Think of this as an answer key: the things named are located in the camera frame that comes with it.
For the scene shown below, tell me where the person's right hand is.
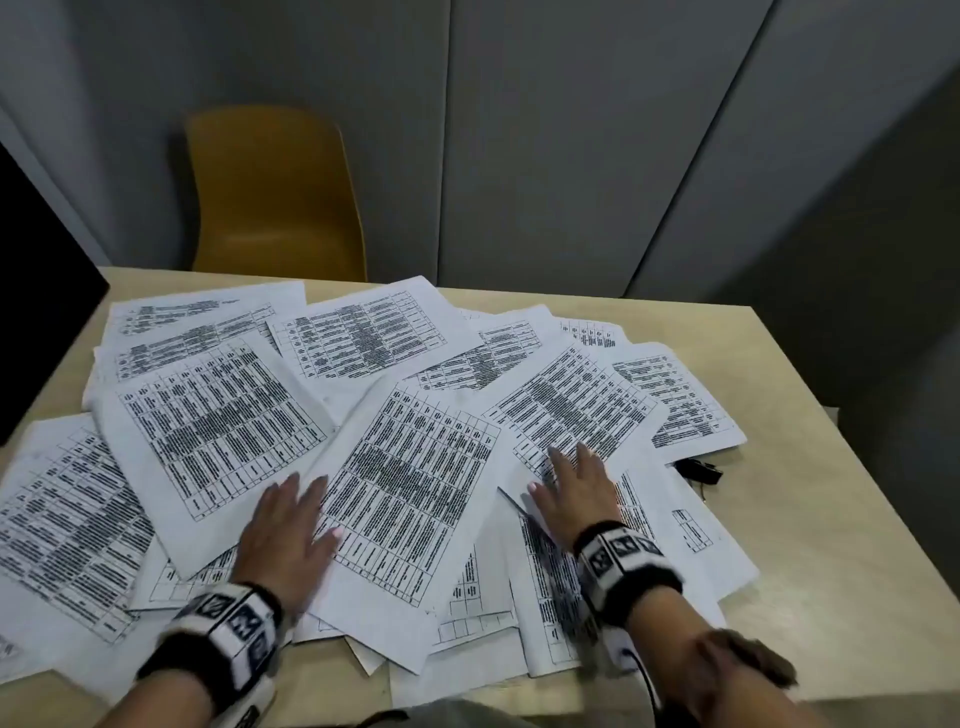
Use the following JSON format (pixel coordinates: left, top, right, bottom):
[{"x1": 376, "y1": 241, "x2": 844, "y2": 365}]
[{"x1": 527, "y1": 442, "x2": 625, "y2": 554}]

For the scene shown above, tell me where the person's left hand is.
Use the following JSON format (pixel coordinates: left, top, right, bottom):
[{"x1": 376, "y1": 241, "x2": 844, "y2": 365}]
[{"x1": 228, "y1": 472, "x2": 346, "y2": 613}]

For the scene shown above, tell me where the black binder clip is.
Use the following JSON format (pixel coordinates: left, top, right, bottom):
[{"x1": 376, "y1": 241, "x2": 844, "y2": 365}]
[{"x1": 673, "y1": 457, "x2": 725, "y2": 489}]

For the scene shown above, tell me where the stack of printed paper sheets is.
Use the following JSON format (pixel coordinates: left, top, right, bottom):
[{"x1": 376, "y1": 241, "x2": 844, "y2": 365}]
[{"x1": 0, "y1": 275, "x2": 763, "y2": 710}]

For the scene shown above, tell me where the white paper sheet with table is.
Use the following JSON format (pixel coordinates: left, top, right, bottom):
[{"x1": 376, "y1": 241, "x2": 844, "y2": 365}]
[{"x1": 303, "y1": 374, "x2": 519, "y2": 676}]

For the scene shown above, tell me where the person's right forearm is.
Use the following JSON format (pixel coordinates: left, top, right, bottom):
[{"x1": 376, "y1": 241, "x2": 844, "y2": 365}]
[{"x1": 626, "y1": 584, "x2": 826, "y2": 728}]

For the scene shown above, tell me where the person's grey clothing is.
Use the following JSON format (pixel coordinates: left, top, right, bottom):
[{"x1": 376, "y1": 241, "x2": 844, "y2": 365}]
[{"x1": 352, "y1": 697, "x2": 541, "y2": 728}]

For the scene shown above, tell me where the black left wristband with markers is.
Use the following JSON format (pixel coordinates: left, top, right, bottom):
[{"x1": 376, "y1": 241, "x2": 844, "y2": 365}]
[{"x1": 138, "y1": 581, "x2": 286, "y2": 718}]

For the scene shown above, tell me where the brown scrunchie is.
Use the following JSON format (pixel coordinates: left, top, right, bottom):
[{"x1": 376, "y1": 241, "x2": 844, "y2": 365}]
[{"x1": 693, "y1": 628, "x2": 798, "y2": 714}]

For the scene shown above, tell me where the black computer tower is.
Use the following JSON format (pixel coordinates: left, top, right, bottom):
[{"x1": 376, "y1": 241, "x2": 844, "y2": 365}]
[{"x1": 0, "y1": 142, "x2": 112, "y2": 448}]

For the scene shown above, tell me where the yellow plastic chair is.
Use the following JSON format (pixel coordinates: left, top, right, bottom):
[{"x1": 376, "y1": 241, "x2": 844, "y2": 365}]
[{"x1": 183, "y1": 104, "x2": 369, "y2": 284}]

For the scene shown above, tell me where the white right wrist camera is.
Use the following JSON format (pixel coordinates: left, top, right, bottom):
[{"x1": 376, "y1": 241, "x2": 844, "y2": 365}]
[{"x1": 596, "y1": 622, "x2": 646, "y2": 680}]

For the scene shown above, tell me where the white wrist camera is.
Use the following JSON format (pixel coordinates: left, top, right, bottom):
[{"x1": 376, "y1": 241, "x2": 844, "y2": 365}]
[
  {"x1": 224, "y1": 686, "x2": 264, "y2": 728},
  {"x1": 596, "y1": 622, "x2": 646, "y2": 680}
]

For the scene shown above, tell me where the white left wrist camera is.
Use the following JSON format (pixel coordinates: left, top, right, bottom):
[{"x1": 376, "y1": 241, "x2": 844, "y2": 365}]
[{"x1": 224, "y1": 686, "x2": 264, "y2": 728}]

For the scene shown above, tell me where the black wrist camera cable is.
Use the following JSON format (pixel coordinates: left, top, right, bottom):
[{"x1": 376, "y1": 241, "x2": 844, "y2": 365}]
[{"x1": 620, "y1": 648, "x2": 665, "y2": 714}]

